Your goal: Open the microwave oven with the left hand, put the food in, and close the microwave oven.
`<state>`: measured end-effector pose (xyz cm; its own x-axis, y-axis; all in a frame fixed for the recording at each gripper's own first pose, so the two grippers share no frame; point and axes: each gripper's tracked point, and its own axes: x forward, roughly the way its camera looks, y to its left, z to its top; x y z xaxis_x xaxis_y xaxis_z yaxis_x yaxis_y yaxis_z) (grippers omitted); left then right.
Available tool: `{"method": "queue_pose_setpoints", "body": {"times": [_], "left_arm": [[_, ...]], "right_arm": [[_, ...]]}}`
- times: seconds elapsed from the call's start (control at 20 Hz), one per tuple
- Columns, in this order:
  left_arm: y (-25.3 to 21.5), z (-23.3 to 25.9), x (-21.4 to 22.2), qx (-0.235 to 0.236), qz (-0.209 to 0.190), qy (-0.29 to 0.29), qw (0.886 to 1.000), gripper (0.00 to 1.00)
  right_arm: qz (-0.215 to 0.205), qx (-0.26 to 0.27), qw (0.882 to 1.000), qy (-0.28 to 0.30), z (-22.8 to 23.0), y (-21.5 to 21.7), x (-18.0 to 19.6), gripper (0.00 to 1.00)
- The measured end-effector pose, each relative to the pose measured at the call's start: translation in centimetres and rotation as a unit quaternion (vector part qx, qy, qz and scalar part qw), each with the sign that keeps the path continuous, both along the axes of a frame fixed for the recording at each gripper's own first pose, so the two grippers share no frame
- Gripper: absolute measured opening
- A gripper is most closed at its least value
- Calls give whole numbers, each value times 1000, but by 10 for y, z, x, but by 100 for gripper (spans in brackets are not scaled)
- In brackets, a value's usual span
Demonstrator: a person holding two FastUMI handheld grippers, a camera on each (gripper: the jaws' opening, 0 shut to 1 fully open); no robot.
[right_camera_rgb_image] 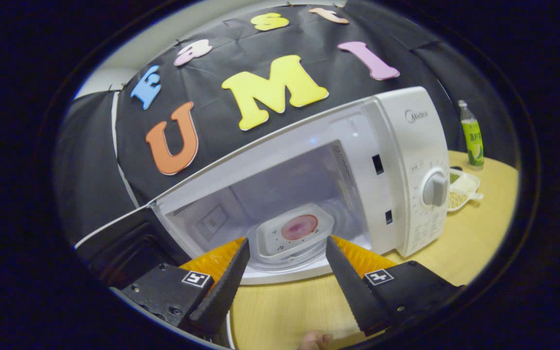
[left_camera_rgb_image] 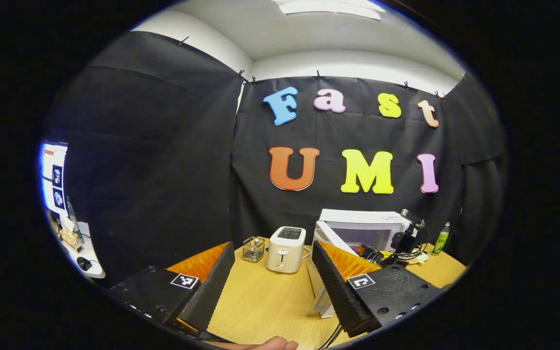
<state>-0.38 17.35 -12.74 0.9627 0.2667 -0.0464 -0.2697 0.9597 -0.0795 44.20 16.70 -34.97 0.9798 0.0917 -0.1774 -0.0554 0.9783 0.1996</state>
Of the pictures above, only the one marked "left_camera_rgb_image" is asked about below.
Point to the white toaster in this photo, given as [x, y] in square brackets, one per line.
[286, 250]

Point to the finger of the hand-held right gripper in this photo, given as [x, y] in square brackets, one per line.
[375, 255]

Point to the black computer mouse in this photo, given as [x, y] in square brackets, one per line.
[84, 264]

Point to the long ceiling light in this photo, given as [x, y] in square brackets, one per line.
[328, 7]

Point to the white microwave oven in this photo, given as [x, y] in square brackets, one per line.
[358, 218]

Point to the black backdrop cloth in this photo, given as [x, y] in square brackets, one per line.
[163, 170]

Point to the computer monitor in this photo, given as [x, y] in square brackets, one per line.
[52, 177]

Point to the white divided grain dish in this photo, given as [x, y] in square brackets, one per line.
[419, 258]

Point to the clear plastic bottle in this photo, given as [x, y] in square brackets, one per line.
[72, 214]

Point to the white side desk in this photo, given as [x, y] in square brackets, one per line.
[93, 253]

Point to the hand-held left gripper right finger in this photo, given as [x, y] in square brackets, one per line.
[338, 287]

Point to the small wooden stand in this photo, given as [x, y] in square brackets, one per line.
[70, 239]

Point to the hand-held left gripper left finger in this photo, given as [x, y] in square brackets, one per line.
[212, 287]

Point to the green label drink bottle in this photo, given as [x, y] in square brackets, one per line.
[440, 240]

